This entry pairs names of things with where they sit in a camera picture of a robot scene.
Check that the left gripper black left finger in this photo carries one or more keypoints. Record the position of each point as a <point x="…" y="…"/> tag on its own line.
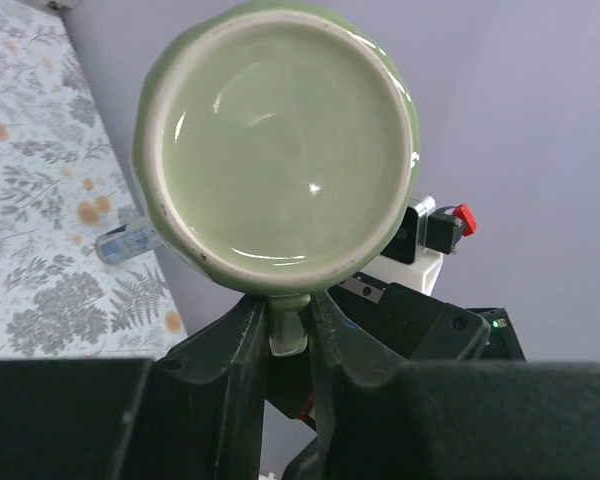
<point x="197" y="413"/>

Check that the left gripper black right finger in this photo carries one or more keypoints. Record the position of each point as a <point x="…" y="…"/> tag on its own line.
<point x="380" y="416"/>

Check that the light green ceramic mug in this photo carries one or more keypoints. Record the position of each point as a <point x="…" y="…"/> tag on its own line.
<point x="275" y="149"/>

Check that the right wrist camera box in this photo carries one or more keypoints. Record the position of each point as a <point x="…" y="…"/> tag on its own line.
<point x="427" y="233"/>

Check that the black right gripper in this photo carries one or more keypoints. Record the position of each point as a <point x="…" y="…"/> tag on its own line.
<point x="415" y="326"/>

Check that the blue white drink can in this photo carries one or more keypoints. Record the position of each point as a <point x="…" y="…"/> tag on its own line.
<point x="127" y="241"/>

